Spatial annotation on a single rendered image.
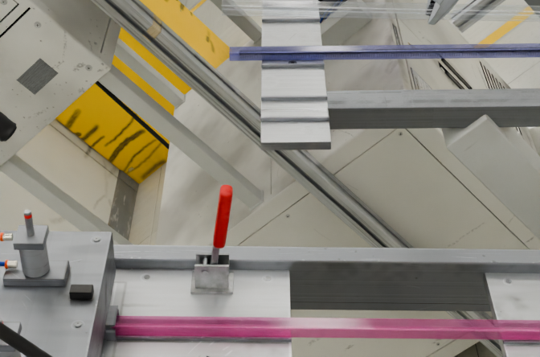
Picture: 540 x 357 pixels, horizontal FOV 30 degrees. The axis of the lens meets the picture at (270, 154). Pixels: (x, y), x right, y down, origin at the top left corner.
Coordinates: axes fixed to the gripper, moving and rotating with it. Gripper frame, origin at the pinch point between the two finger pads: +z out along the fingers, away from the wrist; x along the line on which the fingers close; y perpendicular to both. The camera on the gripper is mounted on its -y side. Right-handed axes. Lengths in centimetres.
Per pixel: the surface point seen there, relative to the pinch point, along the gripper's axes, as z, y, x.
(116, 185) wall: 209, 27, -237
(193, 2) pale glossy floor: 197, 8, -387
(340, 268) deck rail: 19.0, 5.8, 18.7
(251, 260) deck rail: 20.2, 13.9, 18.7
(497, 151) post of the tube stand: 19.3, -15.0, -8.0
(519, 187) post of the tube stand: 23.6, -19.6, -8.0
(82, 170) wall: 201, 41, -231
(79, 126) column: 191, 46, -246
